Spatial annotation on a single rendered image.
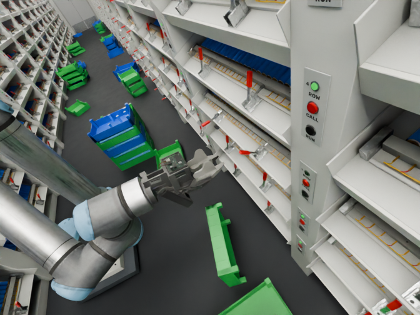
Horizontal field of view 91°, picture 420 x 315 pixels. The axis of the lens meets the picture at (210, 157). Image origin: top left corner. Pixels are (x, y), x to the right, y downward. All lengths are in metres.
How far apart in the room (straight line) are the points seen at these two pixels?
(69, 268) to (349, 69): 0.66
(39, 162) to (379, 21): 0.94
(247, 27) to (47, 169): 0.81
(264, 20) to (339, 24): 0.16
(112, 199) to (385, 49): 0.51
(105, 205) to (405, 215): 0.53
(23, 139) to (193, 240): 0.84
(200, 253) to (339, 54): 1.03
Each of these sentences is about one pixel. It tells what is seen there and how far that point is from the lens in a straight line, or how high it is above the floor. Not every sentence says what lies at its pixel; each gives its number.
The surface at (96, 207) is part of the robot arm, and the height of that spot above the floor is 0.71.
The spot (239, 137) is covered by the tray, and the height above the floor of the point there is 0.53.
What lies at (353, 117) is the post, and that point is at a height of 0.83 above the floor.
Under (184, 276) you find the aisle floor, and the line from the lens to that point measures 1.15.
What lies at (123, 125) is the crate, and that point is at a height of 0.35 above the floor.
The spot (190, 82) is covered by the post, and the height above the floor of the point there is 0.64.
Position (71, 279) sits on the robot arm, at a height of 0.60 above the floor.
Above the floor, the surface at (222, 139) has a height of 0.35.
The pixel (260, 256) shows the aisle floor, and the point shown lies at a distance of 1.08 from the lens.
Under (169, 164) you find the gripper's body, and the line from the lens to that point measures 0.51.
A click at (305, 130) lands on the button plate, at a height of 0.79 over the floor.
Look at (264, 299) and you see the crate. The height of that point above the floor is 0.00.
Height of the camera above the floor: 1.03
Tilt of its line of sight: 45 degrees down
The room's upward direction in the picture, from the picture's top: 24 degrees counter-clockwise
